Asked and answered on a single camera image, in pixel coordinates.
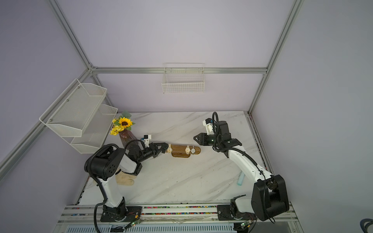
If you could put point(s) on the white wire wall basket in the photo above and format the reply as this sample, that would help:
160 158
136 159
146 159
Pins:
183 78

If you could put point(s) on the white mesh shelf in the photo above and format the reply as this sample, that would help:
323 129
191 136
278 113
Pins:
96 132
74 109

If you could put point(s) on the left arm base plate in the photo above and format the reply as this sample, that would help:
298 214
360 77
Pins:
121 214

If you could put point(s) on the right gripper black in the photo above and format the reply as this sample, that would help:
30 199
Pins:
204 139

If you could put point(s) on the wooden watch stand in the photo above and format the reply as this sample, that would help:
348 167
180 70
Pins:
183 151

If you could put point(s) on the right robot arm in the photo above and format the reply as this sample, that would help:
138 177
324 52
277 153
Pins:
269 196

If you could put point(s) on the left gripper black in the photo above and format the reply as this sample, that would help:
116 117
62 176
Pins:
156 152

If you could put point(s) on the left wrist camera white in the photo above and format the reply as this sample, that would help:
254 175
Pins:
146 139

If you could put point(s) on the black wrist watch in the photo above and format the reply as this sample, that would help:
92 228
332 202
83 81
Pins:
165 149

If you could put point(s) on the purple glass vase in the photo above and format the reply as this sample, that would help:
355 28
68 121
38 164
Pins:
126 136

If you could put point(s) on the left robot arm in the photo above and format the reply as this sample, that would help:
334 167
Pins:
103 167

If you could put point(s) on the white perforated cable tray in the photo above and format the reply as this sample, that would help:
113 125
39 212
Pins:
171 228

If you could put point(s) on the lower white mesh shelf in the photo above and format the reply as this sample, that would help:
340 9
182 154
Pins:
96 132

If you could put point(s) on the yellow sunflower bouquet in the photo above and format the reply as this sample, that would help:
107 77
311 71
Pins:
121 123

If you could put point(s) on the upper white mesh shelf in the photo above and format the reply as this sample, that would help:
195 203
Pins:
74 109

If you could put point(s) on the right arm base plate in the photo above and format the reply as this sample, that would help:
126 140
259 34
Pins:
227 214

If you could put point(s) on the cream strap wrist watch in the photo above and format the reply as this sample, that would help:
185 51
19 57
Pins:
187 150

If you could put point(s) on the black chair part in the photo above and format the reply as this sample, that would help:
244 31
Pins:
365 224

